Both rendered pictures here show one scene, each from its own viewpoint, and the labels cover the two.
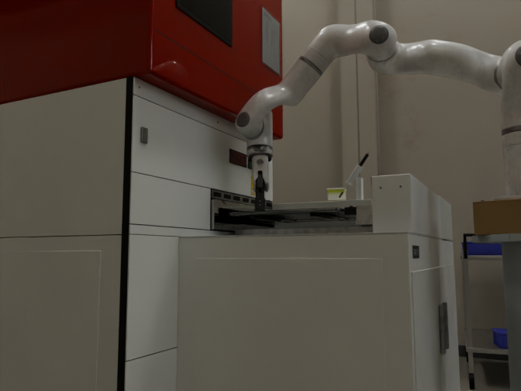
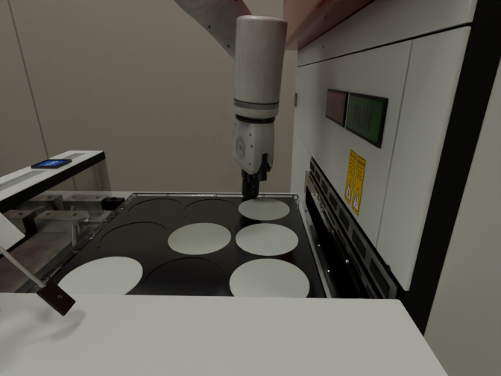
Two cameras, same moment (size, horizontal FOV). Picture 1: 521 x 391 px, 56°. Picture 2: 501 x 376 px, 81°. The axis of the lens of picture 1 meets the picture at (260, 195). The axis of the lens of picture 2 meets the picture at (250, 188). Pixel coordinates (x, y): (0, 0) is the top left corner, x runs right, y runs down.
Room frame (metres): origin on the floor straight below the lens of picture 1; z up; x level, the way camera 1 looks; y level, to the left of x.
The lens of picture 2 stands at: (2.05, -0.25, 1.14)
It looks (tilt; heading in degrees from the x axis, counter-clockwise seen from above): 21 degrees down; 154
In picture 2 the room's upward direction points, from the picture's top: straight up
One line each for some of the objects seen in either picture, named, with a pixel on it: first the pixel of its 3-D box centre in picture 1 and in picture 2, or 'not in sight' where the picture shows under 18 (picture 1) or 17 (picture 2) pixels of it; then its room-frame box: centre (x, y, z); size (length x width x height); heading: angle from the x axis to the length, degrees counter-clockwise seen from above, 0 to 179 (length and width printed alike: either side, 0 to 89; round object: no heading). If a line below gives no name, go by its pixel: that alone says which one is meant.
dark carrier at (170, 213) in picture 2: (303, 216); (200, 238); (1.64, -0.14, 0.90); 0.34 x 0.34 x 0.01; 63
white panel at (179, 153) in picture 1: (215, 176); (321, 139); (1.56, 0.14, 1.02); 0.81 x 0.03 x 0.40; 153
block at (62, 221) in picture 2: not in sight; (62, 221); (1.46, -0.35, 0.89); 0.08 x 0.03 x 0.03; 63
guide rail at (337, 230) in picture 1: (307, 232); not in sight; (1.50, -0.14, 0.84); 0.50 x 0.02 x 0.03; 63
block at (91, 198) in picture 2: (371, 209); (86, 203); (1.39, -0.32, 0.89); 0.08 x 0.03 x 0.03; 63
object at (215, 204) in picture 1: (246, 218); (327, 236); (1.72, 0.05, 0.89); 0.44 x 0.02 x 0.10; 153
